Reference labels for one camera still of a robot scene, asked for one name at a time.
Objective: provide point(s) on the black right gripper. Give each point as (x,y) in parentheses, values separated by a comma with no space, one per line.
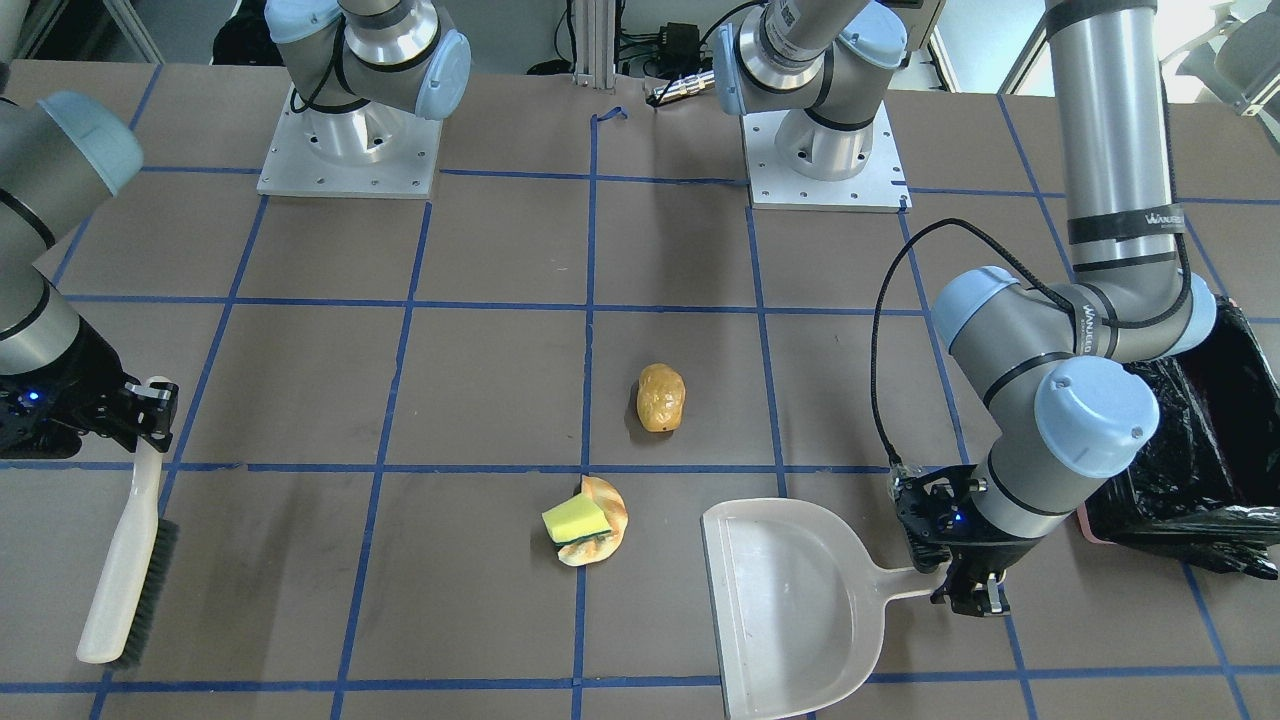
(93,378)

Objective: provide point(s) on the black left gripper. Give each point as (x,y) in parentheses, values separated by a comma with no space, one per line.
(992,556)

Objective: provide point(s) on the beige hand brush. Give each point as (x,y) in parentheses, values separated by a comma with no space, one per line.
(123,608)

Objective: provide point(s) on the beige dustpan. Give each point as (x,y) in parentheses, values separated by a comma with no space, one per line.
(799,605)

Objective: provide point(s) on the brown potato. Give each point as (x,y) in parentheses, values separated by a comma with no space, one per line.
(660,398)

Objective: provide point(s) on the yellow green sponge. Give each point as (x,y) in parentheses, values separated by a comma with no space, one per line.
(574,520)

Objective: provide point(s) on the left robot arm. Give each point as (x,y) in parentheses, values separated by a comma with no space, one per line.
(1047,360)

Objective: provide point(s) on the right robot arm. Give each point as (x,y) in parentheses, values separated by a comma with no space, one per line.
(372,82)

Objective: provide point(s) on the pink bin with black bag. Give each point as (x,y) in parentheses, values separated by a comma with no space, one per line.
(1205,488)

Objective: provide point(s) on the silver metal connector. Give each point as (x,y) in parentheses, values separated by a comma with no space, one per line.
(681,88)

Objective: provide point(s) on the black power adapter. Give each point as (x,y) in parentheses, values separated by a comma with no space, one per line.
(678,48)

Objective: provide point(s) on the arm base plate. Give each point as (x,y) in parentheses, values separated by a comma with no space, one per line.
(795,164)
(373,152)

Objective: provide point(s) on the aluminium frame post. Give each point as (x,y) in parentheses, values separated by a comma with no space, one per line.
(594,37)

